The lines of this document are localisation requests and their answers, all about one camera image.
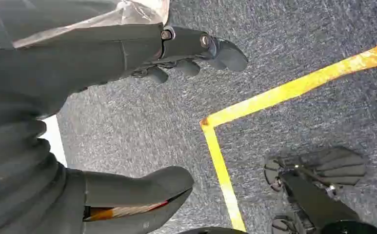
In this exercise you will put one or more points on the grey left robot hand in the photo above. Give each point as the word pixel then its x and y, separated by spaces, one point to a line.
pixel 78 61

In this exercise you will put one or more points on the parcel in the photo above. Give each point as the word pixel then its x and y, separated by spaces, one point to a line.
pixel 78 13

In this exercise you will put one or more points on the white panel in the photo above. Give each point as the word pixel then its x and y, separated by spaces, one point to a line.
pixel 54 142

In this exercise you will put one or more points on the ribbed grey left arm sleeve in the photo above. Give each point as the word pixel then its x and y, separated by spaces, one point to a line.
pixel 13 174

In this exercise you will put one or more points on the long yellow floor tape strip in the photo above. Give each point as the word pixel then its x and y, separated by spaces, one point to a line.
pixel 291 88

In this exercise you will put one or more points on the black robot leg and foot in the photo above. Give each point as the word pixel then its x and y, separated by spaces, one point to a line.
pixel 317 200

